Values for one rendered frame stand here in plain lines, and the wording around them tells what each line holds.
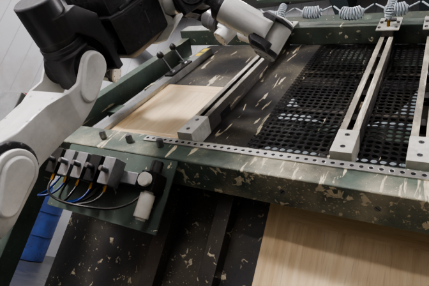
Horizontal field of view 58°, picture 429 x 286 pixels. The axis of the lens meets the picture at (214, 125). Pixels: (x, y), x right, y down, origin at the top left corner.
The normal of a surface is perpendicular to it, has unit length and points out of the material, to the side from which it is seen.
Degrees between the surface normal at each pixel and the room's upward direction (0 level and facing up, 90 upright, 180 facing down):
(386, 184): 53
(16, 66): 90
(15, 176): 90
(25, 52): 90
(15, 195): 90
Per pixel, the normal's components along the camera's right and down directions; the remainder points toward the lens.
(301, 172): -0.17, -0.86
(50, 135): 0.87, 0.09
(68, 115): 0.61, 0.33
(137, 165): -0.41, -0.39
